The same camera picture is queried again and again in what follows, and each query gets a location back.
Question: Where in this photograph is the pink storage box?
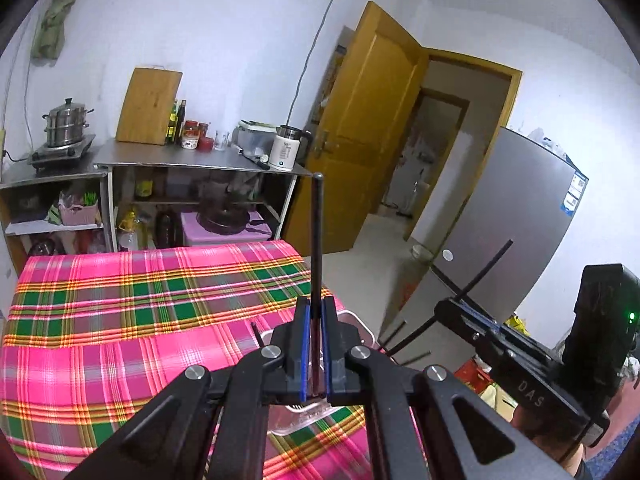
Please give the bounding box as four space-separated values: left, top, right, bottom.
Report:
180 210 275 248

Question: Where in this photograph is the tall steel counter table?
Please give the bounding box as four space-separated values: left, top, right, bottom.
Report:
94 139 313 253

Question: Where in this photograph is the person's right hand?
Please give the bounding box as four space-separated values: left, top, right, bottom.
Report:
514 406 584 480

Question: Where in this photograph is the low steel counter table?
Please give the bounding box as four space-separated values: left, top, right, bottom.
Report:
0 166 110 273

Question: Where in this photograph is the green hanging cloth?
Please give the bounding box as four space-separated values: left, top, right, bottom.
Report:
30 0 92 63

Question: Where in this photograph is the yellow wooden door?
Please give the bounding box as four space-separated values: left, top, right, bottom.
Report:
281 1 431 257

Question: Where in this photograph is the yellow bag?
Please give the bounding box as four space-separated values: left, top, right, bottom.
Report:
501 312 532 337

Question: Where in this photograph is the kitchen knife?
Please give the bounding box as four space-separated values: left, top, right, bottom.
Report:
239 147 272 171

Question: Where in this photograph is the black cooktop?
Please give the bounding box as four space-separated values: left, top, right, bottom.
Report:
27 134 97 173

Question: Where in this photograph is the silver refrigerator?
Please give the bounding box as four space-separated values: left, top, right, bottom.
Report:
379 126 591 358

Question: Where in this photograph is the clear plastic container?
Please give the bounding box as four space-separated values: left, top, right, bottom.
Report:
235 120 281 153

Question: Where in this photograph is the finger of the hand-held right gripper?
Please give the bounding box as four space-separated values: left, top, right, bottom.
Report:
434 300 516 373
452 299 551 361

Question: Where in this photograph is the small pink basket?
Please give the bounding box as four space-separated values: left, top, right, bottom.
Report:
57 191 101 227

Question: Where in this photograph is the red crate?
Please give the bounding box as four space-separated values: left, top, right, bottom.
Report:
451 356 495 392

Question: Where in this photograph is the white electric kettle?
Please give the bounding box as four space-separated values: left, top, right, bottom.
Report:
270 125 313 170

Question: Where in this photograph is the dark brown jar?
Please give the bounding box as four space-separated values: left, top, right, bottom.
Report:
154 211 184 249

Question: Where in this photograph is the black wall cable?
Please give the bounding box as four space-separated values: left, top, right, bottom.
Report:
291 0 343 128

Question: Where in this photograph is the black wok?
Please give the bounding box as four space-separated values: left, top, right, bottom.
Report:
196 199 271 235

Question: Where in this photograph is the pink utensil basket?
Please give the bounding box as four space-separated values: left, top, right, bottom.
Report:
247 307 377 433

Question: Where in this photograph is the steel steamer pot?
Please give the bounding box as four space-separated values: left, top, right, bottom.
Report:
42 99 95 148

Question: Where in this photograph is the wooden cutting board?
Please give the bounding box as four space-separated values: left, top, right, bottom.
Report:
116 66 183 146

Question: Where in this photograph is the pink green plaid tablecloth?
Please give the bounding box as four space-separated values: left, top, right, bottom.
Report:
0 240 381 480

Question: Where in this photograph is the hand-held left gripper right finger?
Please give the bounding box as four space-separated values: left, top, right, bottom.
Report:
320 296 573 480

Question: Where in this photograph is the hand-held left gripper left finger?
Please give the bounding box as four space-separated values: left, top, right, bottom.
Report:
65 296 311 480

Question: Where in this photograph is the wooden door frame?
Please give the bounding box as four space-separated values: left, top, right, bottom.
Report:
404 47 524 242

